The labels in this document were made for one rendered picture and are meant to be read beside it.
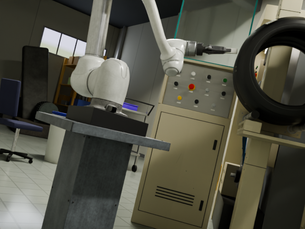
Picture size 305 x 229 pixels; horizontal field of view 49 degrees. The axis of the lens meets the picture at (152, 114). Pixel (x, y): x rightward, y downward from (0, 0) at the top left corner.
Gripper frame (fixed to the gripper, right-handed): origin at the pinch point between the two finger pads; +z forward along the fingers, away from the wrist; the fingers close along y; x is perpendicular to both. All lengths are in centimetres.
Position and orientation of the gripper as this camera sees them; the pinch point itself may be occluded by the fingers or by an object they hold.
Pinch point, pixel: (231, 51)
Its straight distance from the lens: 206.8
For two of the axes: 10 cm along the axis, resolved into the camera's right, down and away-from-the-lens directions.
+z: 9.8, 0.8, -1.5
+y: 1.5, 0.8, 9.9
